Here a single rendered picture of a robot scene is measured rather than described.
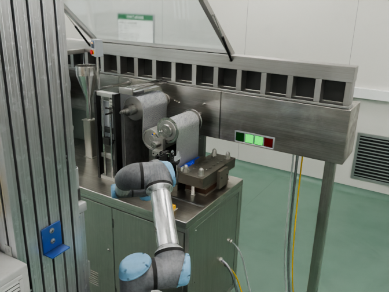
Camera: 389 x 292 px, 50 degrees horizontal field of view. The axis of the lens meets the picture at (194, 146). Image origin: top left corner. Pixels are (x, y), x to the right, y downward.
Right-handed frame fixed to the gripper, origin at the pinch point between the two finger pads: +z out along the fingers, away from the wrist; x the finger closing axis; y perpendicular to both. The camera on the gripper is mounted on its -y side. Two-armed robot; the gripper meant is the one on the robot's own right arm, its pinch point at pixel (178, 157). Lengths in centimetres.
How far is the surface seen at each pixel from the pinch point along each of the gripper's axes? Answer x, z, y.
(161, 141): 8.1, -5.7, 9.9
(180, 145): -0.3, 1.8, 7.4
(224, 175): -22.0, 15.8, -11.2
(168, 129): 4.2, -4.6, 17.5
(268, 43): 55, 263, 43
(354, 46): -37, 263, 47
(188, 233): -25.5, -28.5, -26.4
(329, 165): -74, 46, -3
